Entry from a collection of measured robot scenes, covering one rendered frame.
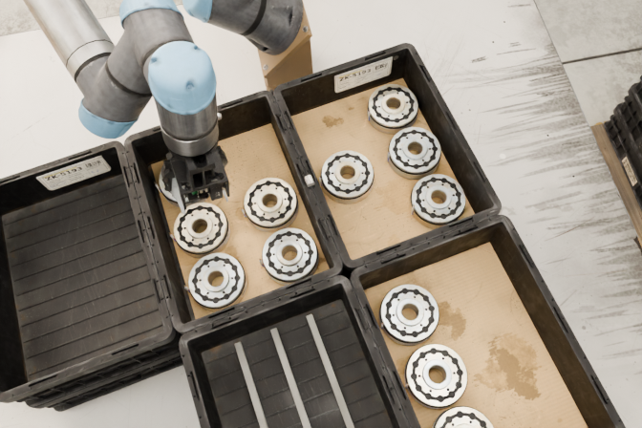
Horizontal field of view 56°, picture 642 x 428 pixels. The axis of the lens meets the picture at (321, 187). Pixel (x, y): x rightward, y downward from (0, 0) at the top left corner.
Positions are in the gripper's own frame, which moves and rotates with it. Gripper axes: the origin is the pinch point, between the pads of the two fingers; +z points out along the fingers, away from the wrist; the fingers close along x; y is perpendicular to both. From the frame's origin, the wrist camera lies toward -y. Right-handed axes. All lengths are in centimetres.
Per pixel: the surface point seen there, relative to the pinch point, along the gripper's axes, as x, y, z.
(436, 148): 46.8, 1.9, 7.2
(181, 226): -4.2, -1.3, 15.1
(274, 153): 17.9, -10.9, 14.5
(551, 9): 159, -75, 77
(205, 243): -0.8, 3.7, 14.2
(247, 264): 5.5, 9.4, 16.5
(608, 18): 176, -62, 74
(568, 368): 48, 48, 5
